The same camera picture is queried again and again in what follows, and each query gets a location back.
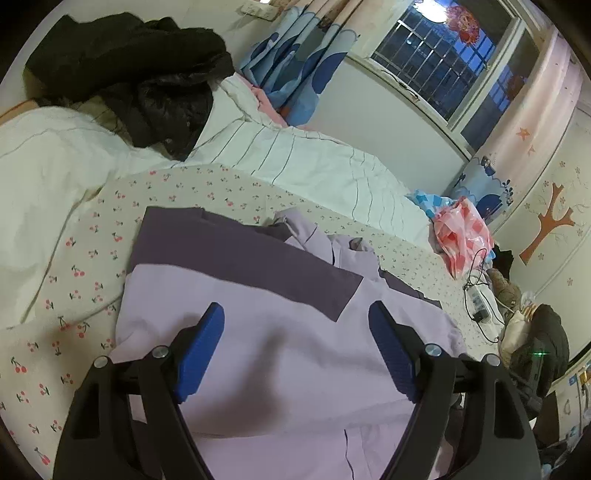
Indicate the dark padded coat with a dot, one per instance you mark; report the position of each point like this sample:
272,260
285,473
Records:
554,330

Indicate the white wall power strip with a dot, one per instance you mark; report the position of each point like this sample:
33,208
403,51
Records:
258,10

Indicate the pink and blue whale curtain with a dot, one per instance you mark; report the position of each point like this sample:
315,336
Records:
314,60
531,138

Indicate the blue checkered cloth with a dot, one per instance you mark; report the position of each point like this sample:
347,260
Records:
427,201

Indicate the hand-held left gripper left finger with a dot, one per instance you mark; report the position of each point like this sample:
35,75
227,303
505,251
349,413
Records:
203,350

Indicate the barred window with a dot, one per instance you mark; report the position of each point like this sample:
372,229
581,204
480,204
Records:
429,60

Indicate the beige blanket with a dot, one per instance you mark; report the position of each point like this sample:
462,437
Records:
515,332

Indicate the olive garment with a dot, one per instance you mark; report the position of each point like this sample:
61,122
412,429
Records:
505,290

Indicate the orange tree wall sticker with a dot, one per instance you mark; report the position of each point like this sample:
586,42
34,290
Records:
549,217

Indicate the cherry print bed sheet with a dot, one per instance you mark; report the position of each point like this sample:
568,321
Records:
92,258

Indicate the pink checkered plastic bag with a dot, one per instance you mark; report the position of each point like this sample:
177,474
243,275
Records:
461,235

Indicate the pink cloth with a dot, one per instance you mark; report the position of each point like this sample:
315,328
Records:
265,99

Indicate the white striped duvet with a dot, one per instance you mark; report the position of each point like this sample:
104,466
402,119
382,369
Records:
300,161

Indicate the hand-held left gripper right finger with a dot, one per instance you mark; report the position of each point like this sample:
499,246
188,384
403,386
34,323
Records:
392,355

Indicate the red cartoon window sticker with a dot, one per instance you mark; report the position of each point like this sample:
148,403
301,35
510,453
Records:
464,23

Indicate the dark cloth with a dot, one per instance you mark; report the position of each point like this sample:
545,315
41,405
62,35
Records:
503,261

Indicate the purple two-tone jacket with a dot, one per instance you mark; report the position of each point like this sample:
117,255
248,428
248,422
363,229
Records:
277,360

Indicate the black padded jacket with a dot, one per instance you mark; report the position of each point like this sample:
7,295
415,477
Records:
138,69

